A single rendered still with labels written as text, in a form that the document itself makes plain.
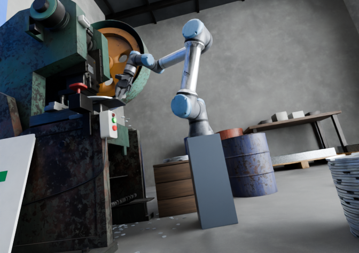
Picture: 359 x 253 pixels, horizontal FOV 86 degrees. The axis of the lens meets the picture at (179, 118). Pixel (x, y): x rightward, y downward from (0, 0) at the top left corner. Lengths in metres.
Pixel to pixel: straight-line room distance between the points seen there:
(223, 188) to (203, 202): 0.12
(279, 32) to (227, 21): 1.30
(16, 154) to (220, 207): 1.04
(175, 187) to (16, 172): 0.88
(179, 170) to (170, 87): 3.66
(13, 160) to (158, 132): 3.67
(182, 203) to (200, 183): 0.42
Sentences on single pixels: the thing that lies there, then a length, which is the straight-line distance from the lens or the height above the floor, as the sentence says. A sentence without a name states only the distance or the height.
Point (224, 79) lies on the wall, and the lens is 4.85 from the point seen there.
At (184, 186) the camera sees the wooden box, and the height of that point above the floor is 0.18.
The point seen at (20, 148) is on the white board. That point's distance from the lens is 1.26.
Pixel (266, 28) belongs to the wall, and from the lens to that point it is 5.67.
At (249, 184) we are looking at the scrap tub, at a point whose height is 0.09.
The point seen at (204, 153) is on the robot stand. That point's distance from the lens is 1.03.
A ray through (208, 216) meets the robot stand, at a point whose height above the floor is 0.05.
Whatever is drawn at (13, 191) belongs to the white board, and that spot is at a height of 0.31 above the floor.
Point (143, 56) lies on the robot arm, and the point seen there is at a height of 1.02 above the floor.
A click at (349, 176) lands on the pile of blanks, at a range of 0.82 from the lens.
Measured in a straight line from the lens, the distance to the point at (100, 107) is 1.31.
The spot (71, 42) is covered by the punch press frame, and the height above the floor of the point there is 1.14.
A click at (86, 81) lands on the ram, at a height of 0.94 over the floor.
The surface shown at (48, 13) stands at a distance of 1.46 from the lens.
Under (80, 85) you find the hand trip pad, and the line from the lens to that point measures 1.03.
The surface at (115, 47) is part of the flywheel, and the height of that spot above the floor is 1.47.
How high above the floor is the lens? 0.30
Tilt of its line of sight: 14 degrees up
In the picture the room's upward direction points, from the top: 9 degrees counter-clockwise
